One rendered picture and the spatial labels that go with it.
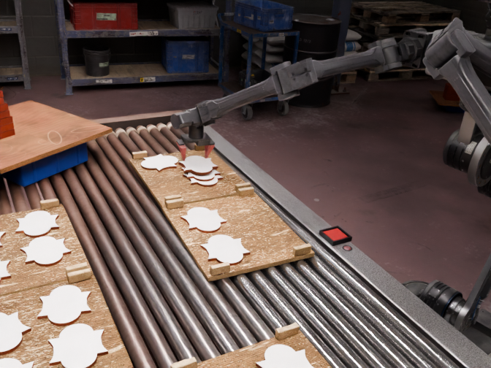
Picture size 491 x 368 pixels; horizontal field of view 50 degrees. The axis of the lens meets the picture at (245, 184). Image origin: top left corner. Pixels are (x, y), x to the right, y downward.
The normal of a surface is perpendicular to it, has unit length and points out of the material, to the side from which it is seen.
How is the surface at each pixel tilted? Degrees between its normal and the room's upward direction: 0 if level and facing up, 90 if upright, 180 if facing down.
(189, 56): 90
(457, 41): 87
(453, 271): 0
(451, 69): 88
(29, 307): 0
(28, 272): 0
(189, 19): 97
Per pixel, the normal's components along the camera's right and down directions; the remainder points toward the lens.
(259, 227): 0.07, -0.89
